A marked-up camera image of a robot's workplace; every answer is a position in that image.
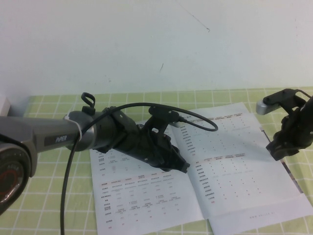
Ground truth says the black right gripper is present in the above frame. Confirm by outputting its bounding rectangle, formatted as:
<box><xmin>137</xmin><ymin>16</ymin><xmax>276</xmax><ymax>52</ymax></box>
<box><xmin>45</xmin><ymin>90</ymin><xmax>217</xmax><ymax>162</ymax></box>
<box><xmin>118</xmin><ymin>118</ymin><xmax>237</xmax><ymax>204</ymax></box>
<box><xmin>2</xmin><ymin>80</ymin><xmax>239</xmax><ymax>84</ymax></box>
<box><xmin>266</xmin><ymin>107</ymin><xmax>313</xmax><ymax>162</ymax></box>

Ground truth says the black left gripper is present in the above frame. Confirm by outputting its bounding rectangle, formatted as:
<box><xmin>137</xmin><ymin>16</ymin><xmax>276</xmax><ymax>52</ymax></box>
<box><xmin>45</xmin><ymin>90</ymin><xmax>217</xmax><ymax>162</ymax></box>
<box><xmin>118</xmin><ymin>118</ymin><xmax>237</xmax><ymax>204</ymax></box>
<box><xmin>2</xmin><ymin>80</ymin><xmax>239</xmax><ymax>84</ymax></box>
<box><xmin>111</xmin><ymin>110</ymin><xmax>190</xmax><ymax>175</ymax></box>

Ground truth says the white printed booklet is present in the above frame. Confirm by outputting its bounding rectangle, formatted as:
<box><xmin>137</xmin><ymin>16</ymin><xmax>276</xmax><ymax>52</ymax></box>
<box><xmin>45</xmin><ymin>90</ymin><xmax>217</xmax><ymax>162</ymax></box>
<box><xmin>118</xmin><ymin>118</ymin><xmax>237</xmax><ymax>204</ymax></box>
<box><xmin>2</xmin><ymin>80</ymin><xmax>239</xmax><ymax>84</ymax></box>
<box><xmin>89</xmin><ymin>101</ymin><xmax>310</xmax><ymax>235</ymax></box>

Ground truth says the white zip tie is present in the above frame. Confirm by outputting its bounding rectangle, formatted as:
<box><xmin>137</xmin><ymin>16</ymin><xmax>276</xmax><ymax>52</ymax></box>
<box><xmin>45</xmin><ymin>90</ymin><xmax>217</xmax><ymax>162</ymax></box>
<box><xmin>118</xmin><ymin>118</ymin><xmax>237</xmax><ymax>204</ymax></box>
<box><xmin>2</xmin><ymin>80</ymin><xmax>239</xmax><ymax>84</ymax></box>
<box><xmin>63</xmin><ymin>115</ymin><xmax>84</xmax><ymax>140</ymax></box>

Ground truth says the green white checked tablecloth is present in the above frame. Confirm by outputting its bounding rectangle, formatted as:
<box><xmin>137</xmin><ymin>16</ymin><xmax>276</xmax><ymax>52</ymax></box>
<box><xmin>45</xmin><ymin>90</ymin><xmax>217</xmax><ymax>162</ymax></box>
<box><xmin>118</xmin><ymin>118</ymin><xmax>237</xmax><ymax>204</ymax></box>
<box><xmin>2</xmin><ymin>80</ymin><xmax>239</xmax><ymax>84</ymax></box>
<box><xmin>0</xmin><ymin>87</ymin><xmax>313</xmax><ymax>235</ymax></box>

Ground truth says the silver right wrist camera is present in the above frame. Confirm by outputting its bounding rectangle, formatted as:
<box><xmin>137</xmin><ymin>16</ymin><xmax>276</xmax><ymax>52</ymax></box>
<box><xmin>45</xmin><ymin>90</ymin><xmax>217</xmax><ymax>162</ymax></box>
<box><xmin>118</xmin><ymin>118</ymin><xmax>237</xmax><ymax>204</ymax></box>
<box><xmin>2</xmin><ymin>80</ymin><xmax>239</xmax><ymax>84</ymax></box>
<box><xmin>256</xmin><ymin>101</ymin><xmax>282</xmax><ymax>115</ymax></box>

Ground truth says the black right camera mount bracket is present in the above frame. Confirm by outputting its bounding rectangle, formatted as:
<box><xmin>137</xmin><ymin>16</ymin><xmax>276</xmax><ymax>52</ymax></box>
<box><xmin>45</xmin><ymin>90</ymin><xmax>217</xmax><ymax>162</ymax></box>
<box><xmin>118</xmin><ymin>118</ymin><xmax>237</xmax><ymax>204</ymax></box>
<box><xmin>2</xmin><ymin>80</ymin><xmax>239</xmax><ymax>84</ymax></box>
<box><xmin>262</xmin><ymin>88</ymin><xmax>309</xmax><ymax>116</ymax></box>

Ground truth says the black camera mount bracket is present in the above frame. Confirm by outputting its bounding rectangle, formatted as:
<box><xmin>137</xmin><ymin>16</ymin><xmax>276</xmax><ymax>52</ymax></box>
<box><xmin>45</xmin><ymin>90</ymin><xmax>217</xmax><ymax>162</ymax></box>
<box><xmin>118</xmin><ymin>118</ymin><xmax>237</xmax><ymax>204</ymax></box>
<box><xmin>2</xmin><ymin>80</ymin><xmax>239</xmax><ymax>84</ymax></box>
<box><xmin>143</xmin><ymin>104</ymin><xmax>179</xmax><ymax>138</ymax></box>
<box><xmin>262</xmin><ymin>88</ymin><xmax>309</xmax><ymax>116</ymax></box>

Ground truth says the black left camera mount bracket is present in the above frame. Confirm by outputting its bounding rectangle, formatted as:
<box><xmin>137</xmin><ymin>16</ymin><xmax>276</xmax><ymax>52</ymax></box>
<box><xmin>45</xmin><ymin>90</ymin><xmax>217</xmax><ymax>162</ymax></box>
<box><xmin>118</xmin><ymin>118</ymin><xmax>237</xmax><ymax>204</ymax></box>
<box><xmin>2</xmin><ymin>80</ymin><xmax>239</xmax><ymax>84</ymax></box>
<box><xmin>143</xmin><ymin>104</ymin><xmax>179</xmax><ymax>138</ymax></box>

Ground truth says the short black looped arm cable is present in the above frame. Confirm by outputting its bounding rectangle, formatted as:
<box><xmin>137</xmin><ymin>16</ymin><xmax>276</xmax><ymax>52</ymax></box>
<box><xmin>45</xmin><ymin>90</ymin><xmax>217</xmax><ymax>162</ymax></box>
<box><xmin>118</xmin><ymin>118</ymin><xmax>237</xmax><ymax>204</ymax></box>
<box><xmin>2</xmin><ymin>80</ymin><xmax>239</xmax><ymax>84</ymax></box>
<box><xmin>80</xmin><ymin>92</ymin><xmax>95</xmax><ymax>116</ymax></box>

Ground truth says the long black left camera cable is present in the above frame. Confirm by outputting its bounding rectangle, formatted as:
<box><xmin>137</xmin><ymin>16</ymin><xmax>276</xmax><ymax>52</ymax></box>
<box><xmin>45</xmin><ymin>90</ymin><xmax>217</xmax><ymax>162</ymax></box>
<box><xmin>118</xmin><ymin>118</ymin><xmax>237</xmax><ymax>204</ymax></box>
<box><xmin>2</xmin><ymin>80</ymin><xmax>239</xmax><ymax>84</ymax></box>
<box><xmin>61</xmin><ymin>102</ymin><xmax>218</xmax><ymax>235</ymax></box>

